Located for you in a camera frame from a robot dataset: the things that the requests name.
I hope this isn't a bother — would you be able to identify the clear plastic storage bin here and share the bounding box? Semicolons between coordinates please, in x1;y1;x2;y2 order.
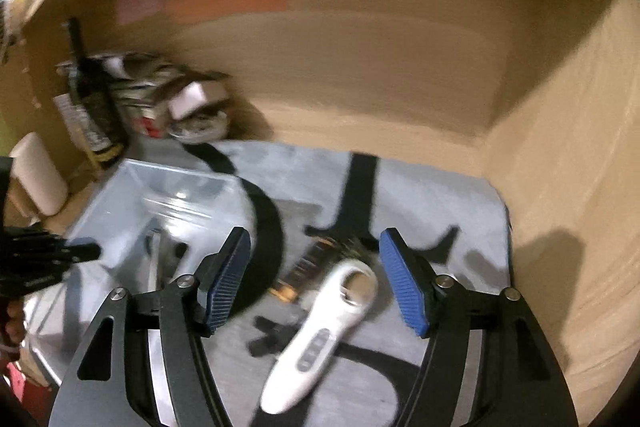
28;160;254;384

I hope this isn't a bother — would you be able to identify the white handheld massager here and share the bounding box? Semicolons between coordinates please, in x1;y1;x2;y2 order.
259;259;378;415

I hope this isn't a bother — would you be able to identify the white handwritten note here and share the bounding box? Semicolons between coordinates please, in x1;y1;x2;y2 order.
53;94;85;150

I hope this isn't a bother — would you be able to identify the dark wine bottle elephant label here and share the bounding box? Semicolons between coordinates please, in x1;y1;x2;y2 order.
65;18;129;168

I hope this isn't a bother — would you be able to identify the white bowl of stones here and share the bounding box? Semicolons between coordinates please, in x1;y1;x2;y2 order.
168;111;230;146

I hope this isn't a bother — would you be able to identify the white card box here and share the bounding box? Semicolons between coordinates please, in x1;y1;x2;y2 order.
168;80;229;121

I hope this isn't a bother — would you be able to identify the grey mat with black letters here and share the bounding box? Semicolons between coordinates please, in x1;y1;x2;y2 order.
129;138;512;426

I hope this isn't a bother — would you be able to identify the pink mug with handle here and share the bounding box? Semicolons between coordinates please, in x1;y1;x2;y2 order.
10;132;70;217

